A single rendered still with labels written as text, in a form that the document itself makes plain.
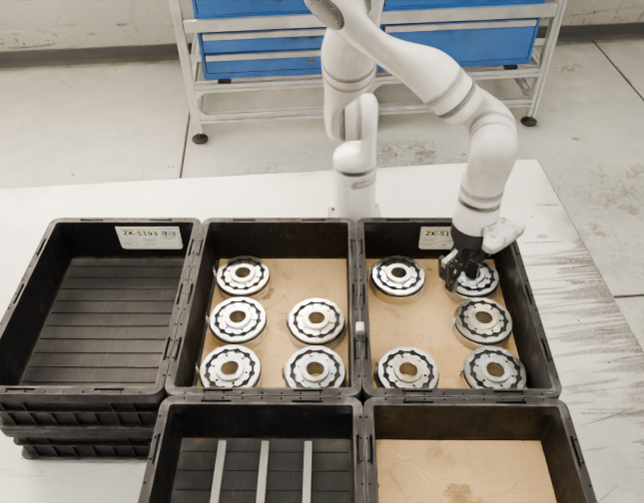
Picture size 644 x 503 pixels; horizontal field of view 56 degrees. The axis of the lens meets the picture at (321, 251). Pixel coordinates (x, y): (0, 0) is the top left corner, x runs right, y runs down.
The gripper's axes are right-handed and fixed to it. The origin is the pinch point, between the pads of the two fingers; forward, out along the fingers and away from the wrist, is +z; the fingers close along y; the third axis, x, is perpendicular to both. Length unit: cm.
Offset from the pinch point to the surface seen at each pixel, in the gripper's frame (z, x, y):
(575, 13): 69, -137, -270
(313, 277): 4.8, -21.5, 18.9
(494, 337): 1.8, 12.3, 5.1
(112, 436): 8, -17, 65
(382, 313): 4.9, -5.9, 14.5
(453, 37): 39, -122, -141
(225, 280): 1.8, -29.5, 34.0
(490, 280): 2.0, 2.9, -5.2
